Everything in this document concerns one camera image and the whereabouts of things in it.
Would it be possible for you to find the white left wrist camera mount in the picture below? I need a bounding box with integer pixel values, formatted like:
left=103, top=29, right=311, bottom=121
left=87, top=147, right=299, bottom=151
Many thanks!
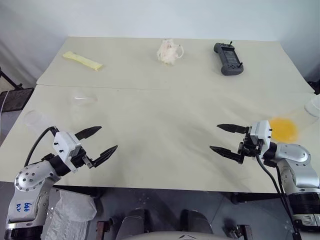
left=52, top=131, right=82, bottom=174

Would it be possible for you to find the rusty brown metal bracket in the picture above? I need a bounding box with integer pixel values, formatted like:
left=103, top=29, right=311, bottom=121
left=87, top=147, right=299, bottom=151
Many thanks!
left=225, top=223, right=253, bottom=240
left=96, top=219, right=111, bottom=240

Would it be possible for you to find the white crumpled cloth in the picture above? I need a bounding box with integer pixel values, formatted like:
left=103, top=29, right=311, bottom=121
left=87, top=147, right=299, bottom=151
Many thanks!
left=156, top=38, right=186, bottom=67

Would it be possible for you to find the large clear bottle yellow liquid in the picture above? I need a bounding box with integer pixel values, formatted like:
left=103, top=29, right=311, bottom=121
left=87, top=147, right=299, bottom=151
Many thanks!
left=269, top=95, right=320, bottom=143

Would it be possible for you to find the dark object at wall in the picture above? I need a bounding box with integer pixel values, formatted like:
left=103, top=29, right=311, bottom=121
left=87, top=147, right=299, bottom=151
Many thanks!
left=308, top=79, right=320, bottom=95

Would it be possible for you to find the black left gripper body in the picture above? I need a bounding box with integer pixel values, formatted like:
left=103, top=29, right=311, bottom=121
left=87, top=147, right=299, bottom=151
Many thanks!
left=70, top=146, right=94, bottom=170

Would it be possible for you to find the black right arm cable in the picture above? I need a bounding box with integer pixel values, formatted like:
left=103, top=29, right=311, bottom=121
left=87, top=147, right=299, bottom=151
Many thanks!
left=254, top=149, right=304, bottom=240

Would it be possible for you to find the white plastic bag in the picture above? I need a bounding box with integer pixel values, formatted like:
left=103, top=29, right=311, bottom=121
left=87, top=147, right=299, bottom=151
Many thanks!
left=41, top=189, right=98, bottom=240

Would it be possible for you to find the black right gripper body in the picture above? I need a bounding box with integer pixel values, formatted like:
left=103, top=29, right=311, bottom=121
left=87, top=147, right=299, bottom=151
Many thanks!
left=237, top=126, right=264, bottom=161

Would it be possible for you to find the clear plastic cup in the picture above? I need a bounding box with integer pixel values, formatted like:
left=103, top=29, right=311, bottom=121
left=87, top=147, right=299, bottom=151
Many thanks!
left=70, top=90, right=99, bottom=108

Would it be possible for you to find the dark rounded shape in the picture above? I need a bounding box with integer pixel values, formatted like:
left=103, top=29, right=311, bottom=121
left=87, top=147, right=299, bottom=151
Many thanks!
left=179, top=208, right=214, bottom=235
left=116, top=208, right=146, bottom=236

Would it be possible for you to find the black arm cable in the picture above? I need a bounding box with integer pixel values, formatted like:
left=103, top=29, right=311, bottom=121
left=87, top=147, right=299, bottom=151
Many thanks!
left=26, top=126, right=61, bottom=167
left=254, top=149, right=304, bottom=240

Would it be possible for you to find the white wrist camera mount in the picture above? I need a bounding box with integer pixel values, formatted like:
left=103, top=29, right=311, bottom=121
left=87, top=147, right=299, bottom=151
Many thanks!
left=52, top=131, right=82, bottom=174
left=249, top=120, right=274, bottom=156

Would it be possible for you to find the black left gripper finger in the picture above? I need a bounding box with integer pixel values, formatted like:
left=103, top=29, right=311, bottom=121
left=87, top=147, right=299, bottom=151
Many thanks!
left=74, top=125, right=103, bottom=141
left=90, top=144, right=119, bottom=169

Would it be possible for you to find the black handheld remote controller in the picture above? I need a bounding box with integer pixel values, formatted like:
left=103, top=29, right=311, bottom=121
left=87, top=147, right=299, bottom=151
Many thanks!
left=213, top=40, right=246, bottom=76

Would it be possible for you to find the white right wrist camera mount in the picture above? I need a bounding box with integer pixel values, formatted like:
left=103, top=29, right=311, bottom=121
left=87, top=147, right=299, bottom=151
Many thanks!
left=249, top=120, right=274, bottom=156

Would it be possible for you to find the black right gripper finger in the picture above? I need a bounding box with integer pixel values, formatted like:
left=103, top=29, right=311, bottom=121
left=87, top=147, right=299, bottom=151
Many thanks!
left=209, top=145, right=245, bottom=165
left=216, top=123, right=248, bottom=135

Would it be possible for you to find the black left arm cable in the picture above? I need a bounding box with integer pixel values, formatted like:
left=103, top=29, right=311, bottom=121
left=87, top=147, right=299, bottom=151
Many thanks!
left=26, top=126, right=61, bottom=167

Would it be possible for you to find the black table frame bar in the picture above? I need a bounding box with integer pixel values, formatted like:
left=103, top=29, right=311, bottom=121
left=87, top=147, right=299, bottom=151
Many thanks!
left=230, top=192, right=288, bottom=204

